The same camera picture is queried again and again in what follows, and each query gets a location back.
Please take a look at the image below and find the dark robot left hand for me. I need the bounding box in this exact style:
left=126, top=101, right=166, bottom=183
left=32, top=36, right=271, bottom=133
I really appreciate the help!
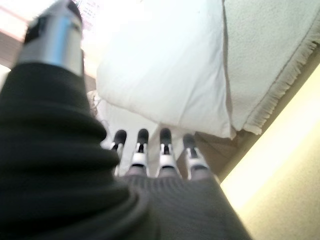
left=0, top=0, right=253, bottom=240

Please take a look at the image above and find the fringed textured throw blanket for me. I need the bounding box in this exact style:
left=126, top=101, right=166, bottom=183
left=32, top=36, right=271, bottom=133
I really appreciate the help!
left=223, top=0, right=320, bottom=136

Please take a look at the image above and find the white pillow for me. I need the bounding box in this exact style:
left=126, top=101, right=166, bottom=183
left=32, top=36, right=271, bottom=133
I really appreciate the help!
left=96, top=0, right=237, bottom=140

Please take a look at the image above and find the bed with white sheet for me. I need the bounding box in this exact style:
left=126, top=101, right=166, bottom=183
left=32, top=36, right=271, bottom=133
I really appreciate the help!
left=87, top=89, right=193, bottom=178
left=174, top=42, right=320, bottom=181

